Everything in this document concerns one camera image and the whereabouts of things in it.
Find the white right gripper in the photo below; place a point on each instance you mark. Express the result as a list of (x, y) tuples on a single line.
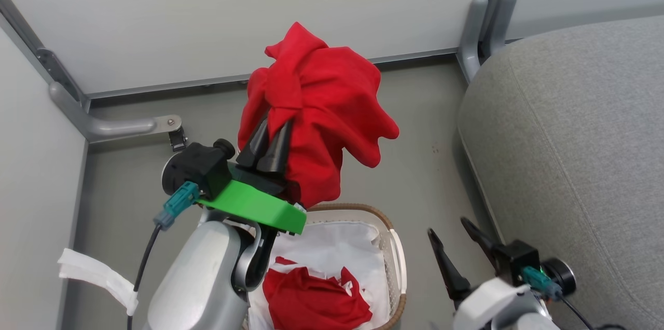
[(487, 304)]

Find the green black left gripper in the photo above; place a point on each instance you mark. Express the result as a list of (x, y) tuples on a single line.
[(254, 205)]

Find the red cloth garment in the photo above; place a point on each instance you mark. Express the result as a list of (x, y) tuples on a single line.
[(321, 91), (311, 304)]

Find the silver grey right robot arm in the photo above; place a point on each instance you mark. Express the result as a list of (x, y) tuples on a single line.
[(539, 319)]

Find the white laundry basket brown rim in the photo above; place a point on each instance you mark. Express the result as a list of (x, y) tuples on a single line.
[(399, 262)]

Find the white cloth basket liner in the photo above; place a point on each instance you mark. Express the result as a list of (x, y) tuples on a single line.
[(332, 247)]

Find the small black caster wheel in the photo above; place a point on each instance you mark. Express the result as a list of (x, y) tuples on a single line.
[(178, 139)]

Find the grey metal partition foot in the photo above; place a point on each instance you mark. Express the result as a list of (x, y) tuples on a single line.
[(119, 126), (500, 24), (474, 34)]

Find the grey fabric sofa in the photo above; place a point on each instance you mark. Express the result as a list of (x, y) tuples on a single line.
[(570, 138)]

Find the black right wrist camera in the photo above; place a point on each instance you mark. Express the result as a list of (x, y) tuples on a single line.
[(519, 260)]

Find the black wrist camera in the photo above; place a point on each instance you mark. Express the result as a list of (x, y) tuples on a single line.
[(199, 164), (519, 260)]

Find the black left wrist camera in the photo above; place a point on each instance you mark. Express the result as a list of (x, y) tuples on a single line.
[(199, 164)]

